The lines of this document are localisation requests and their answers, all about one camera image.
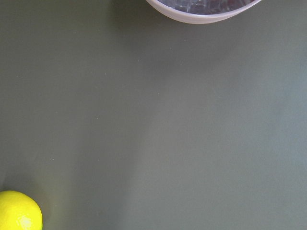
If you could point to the clear ice cubes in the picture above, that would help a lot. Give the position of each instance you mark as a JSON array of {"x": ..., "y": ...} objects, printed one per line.
[{"x": 205, "y": 7}]

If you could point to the yellow lemon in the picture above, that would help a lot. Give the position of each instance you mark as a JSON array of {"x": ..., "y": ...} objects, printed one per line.
[{"x": 19, "y": 212}]

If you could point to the pink bowl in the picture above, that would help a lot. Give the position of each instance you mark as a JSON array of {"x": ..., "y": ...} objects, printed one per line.
[{"x": 190, "y": 18}]

